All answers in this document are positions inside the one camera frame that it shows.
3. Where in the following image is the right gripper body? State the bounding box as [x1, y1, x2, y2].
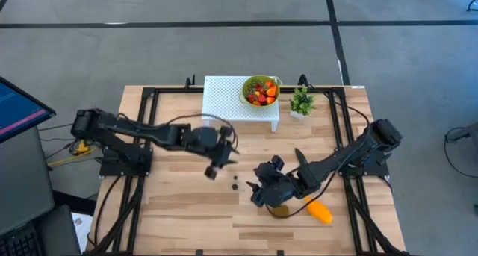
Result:
[259, 173, 299, 208]

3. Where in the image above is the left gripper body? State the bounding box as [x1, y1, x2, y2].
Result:
[213, 134, 235, 167]

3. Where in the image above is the brown toy kiwi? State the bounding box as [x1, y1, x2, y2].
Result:
[270, 205, 291, 218]

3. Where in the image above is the orange toy mango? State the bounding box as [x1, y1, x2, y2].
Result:
[303, 196, 334, 225]

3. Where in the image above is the green plastic colander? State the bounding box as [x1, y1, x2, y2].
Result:
[239, 74, 284, 107]

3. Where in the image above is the white perforated shelf riser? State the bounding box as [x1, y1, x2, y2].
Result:
[202, 75, 281, 133]

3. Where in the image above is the black kitchen knife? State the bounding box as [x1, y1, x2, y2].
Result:
[294, 147, 309, 166]

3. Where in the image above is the small potted green plant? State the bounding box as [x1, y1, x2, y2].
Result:
[289, 84, 317, 119]

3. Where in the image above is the yellow tool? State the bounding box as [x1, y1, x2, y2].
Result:
[47, 141, 93, 168]

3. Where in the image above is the white paper sheet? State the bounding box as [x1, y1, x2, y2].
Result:
[70, 212, 94, 250]

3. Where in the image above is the computer monitor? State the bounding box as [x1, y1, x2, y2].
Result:
[0, 75, 57, 144]

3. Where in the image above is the black keyboard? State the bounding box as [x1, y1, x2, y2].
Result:
[0, 222, 43, 256]

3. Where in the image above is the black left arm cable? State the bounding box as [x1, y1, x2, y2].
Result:
[117, 113, 240, 152]

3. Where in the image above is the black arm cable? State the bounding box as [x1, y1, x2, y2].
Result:
[265, 84, 371, 219]
[117, 113, 240, 152]

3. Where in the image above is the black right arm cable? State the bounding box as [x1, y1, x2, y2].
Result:
[265, 84, 371, 219]

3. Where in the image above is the black aluminium table frame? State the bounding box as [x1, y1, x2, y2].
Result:
[80, 73, 412, 256]

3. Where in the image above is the black floor cable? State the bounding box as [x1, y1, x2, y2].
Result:
[443, 125, 478, 179]

